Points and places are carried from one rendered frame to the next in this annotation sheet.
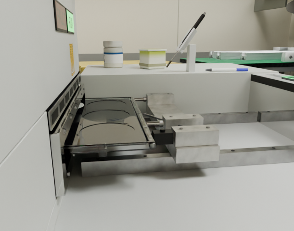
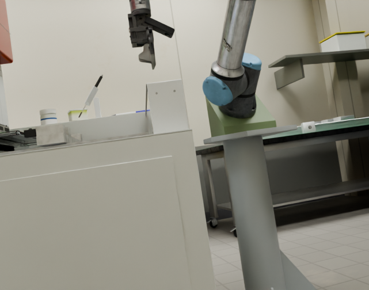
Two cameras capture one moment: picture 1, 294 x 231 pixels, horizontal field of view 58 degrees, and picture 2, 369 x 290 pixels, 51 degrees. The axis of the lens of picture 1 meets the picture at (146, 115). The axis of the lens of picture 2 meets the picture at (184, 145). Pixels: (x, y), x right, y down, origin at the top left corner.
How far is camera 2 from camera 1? 94 cm
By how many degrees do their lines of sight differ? 18
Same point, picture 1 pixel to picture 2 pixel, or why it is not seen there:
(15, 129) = not seen: outside the picture
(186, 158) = (43, 141)
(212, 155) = (59, 138)
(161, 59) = (83, 116)
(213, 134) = (59, 126)
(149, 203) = not seen: hidden behind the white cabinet
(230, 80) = (128, 119)
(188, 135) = (43, 129)
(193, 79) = (98, 122)
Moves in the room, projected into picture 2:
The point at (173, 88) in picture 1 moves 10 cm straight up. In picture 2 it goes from (83, 130) to (79, 106)
